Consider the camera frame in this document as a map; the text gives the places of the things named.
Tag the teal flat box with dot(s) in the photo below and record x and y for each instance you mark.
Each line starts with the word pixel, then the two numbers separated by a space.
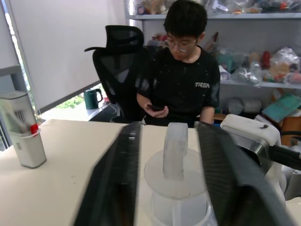
pixel 282 106

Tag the small red cap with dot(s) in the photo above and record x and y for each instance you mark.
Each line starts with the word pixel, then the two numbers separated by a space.
pixel 34 128

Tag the dark green mug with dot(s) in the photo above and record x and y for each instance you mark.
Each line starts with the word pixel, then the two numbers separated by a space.
pixel 90 99

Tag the grey metal shelf unit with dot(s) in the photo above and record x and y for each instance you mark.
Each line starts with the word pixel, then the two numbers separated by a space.
pixel 235 16

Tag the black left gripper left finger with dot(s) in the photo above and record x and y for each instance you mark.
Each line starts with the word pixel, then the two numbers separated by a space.
pixel 113 179

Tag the person in black t-shirt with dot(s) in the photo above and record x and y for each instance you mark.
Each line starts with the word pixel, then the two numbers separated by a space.
pixel 183 89

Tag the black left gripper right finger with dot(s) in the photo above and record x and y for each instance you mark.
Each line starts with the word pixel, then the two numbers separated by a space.
pixel 230 183

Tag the black smartphone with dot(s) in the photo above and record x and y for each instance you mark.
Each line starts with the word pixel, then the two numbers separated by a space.
pixel 154 107

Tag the white container with clear lid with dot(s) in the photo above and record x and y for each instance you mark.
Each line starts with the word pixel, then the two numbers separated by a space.
pixel 26 146

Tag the clear bag of silver items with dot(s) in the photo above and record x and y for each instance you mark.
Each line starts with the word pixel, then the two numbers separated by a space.
pixel 249 73

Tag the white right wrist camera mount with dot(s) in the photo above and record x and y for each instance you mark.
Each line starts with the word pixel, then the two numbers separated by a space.
pixel 247 127

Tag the white roller blind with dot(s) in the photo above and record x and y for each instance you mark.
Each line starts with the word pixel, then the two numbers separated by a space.
pixel 65 47

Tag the orange cardboard box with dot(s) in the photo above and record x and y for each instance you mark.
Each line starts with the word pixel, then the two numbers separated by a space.
pixel 291 129

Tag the white roll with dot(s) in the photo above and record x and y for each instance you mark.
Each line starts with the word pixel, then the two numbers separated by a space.
pixel 244 106

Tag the black mesh office chair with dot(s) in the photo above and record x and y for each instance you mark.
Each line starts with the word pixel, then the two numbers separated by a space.
pixel 120 70

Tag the clear bag of colourful toys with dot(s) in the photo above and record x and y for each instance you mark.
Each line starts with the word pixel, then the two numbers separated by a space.
pixel 282 66

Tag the person's right hand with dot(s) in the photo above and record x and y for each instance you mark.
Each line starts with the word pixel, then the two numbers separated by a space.
pixel 160 113

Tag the thin-framed glasses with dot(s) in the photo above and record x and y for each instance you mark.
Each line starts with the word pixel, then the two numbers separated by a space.
pixel 179 44

